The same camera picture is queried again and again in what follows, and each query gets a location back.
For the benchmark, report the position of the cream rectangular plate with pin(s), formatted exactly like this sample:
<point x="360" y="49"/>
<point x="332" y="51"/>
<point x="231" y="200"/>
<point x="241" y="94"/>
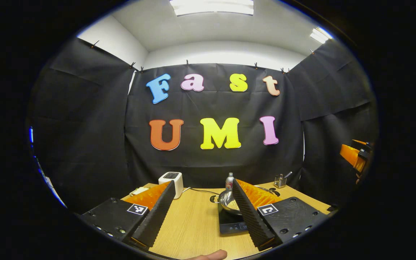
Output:
<point x="134" y="194"/>

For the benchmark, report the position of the small ceiling light panel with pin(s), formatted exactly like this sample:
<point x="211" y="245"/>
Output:
<point x="320" y="35"/>

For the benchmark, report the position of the black induction cooktop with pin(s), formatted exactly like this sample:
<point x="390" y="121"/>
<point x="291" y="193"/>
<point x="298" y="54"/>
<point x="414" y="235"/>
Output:
<point x="229" y="224"/>

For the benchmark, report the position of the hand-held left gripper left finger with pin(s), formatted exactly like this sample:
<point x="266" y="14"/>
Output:
<point x="155" y="216"/>

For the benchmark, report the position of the large ceiling light panel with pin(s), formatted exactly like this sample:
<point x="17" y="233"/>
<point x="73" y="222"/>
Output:
<point x="211" y="7"/>

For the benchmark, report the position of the white toaster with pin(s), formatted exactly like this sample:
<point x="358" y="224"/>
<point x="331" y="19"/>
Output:
<point x="175" y="184"/>

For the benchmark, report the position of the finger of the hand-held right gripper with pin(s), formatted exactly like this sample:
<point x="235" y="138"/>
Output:
<point x="359" y="142"/>
<point x="350" y="155"/>

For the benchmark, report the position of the pile of soybeans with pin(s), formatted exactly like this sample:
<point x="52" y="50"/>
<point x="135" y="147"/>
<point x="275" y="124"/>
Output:
<point x="234" y="206"/>

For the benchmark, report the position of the silver bottle with printed label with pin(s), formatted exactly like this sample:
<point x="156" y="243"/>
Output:
<point x="229" y="183"/>

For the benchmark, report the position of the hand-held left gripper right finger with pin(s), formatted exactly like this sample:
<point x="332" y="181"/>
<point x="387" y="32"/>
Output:
<point x="249" y="213"/>

